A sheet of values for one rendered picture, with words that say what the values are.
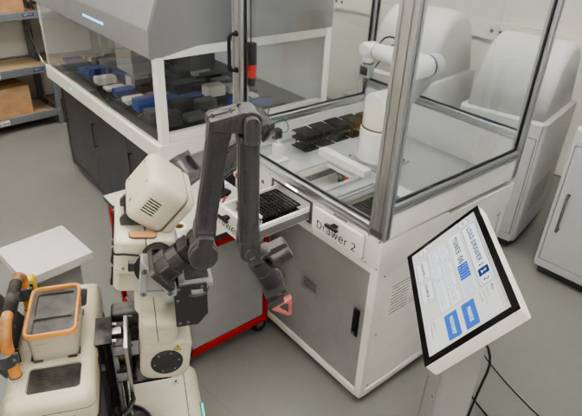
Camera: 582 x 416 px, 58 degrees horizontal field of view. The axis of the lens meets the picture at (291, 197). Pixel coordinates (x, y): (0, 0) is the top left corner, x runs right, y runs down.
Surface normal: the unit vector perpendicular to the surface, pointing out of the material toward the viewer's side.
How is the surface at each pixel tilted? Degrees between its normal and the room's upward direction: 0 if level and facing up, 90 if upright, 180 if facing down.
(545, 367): 0
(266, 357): 1
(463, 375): 90
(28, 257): 0
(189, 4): 90
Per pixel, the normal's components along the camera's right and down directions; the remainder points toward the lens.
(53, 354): 0.27, 0.51
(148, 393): 0.04, -0.87
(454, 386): -0.10, 0.48
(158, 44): 0.63, 0.40
